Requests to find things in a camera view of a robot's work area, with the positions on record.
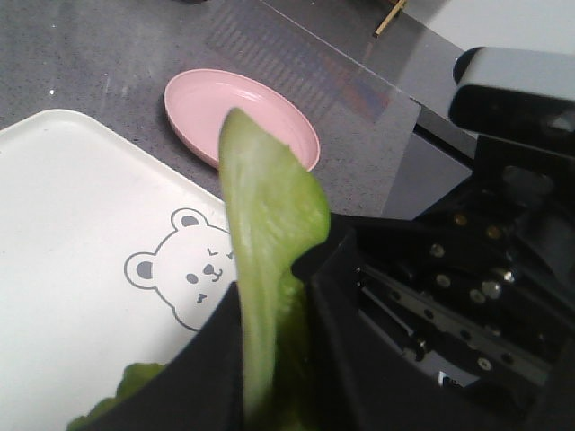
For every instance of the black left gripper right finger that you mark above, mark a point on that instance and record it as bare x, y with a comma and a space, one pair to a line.
361, 382

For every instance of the green lettuce leaf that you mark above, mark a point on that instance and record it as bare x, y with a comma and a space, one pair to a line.
277, 212

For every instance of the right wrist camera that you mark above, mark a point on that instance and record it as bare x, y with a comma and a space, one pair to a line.
517, 95

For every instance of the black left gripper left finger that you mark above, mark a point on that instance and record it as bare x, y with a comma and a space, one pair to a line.
201, 389

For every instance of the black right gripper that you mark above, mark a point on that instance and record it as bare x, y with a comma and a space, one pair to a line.
485, 276

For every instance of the cream bear serving tray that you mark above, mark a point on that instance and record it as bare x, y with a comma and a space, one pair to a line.
108, 258

